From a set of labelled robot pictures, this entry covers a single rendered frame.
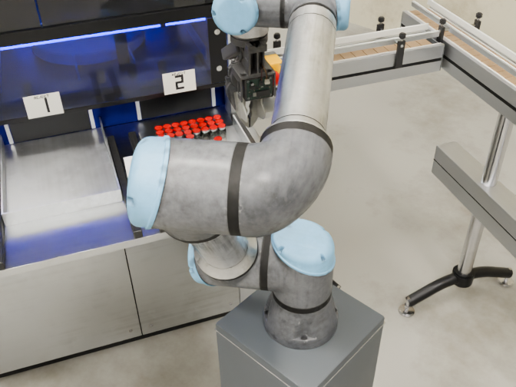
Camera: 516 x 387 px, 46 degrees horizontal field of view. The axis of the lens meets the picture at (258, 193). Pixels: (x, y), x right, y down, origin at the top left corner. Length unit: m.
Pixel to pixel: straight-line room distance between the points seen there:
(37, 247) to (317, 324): 0.61
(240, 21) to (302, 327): 0.58
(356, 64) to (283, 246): 0.95
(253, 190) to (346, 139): 2.57
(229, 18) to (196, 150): 0.33
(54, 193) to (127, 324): 0.75
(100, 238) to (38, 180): 0.28
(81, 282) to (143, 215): 1.23
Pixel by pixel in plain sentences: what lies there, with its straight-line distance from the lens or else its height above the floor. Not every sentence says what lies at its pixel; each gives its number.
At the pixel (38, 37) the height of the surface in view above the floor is 1.19.
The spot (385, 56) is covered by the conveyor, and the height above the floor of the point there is 0.93.
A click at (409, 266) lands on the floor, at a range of 2.55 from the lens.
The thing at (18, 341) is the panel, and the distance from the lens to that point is 2.11.
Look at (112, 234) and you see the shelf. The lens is 1.36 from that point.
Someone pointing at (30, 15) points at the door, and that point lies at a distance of 1.51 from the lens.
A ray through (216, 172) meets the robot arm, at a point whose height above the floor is 1.35.
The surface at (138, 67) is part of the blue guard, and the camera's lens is 1.57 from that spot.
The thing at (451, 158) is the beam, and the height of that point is 0.55.
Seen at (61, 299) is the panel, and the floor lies 0.35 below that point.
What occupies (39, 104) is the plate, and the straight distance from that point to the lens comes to 1.59.
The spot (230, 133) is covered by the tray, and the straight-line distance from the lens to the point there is 1.64.
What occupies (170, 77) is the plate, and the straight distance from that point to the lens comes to 1.60.
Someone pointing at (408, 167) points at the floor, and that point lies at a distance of 3.09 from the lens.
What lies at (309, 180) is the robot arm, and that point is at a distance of 0.72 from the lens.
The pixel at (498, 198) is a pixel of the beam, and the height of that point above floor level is 0.55.
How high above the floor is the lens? 1.77
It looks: 38 degrees down
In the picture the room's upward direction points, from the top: 1 degrees counter-clockwise
